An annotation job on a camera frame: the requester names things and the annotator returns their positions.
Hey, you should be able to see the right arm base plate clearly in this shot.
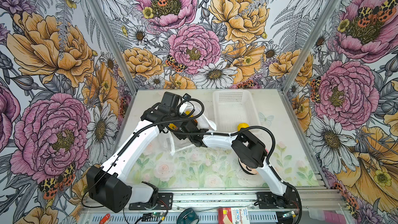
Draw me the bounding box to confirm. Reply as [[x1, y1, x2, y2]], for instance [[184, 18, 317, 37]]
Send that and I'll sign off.
[[255, 191, 301, 209]]

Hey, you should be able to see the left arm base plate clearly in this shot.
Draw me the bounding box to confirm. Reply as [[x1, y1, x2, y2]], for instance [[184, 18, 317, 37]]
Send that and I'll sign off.
[[128, 192, 174, 211]]

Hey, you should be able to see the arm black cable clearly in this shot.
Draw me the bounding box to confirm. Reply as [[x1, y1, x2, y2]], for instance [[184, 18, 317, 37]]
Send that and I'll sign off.
[[80, 99, 205, 208], [174, 125, 303, 224]]

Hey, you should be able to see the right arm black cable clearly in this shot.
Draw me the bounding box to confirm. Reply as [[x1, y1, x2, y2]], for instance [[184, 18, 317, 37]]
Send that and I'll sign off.
[[174, 125, 303, 224]]

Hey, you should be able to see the red bandage box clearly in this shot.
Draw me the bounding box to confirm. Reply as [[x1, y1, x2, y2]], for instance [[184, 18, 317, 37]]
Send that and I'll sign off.
[[218, 207, 250, 224]]

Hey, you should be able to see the teal tape roll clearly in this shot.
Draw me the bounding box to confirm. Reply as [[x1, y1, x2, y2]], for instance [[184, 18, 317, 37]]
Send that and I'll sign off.
[[176, 208, 200, 224]]

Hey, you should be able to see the translucent white plastic bag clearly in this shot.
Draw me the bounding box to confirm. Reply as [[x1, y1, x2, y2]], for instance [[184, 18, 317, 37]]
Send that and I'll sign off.
[[163, 99, 217, 148]]

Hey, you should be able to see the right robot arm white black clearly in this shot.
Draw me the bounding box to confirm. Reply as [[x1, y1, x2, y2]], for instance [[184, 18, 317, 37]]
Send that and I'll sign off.
[[167, 121, 301, 208]]

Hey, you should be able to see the yellow toy fruit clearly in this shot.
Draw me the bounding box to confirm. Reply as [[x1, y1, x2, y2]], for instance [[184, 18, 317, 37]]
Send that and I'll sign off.
[[237, 123, 250, 131]]

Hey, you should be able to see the cartoon boy plush doll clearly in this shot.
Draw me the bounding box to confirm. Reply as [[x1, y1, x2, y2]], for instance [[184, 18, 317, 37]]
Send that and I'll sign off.
[[238, 149, 268, 175]]

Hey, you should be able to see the red handled tool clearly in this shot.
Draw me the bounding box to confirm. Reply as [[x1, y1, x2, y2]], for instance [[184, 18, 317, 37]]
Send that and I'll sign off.
[[99, 214, 111, 224]]

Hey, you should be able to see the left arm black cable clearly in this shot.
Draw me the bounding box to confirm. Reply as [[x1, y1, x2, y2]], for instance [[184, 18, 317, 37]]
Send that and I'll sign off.
[[80, 99, 205, 208]]

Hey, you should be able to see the white plastic mesh basket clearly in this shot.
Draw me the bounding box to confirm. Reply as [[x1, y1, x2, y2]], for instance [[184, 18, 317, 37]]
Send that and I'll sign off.
[[212, 89, 261, 132]]

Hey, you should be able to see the pink item in clear box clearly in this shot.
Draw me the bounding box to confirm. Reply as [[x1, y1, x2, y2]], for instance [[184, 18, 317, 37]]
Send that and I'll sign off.
[[308, 208, 347, 224]]

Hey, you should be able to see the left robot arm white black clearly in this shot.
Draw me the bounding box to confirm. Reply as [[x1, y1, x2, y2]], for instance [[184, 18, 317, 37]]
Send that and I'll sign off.
[[86, 92, 205, 213]]

